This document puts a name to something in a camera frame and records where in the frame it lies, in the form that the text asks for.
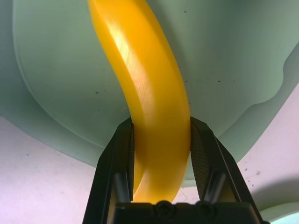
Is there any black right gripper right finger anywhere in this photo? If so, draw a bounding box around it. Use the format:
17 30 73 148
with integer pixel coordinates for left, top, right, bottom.
190 116 264 224

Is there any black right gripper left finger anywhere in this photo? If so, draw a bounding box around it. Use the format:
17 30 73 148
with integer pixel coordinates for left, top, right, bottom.
81 116 136 224

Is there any yellow banana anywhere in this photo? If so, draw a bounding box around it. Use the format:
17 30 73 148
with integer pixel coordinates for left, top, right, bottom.
87 0 191 203

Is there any mint green plate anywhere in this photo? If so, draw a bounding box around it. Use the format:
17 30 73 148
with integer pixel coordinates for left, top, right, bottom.
258 199 299 224

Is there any green cutting board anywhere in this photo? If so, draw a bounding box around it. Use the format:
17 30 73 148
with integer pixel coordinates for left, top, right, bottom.
0 0 299 189

